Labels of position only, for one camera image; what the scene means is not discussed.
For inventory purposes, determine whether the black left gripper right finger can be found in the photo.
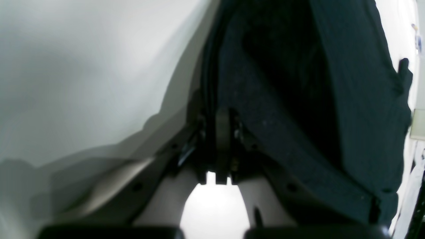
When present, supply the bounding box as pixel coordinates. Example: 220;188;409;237
229;110;390;239

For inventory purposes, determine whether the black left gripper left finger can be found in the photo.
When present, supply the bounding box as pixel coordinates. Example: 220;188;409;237
37;111;208;239

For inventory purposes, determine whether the black T-shirt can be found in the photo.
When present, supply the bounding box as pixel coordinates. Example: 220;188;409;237
202;0;413;226

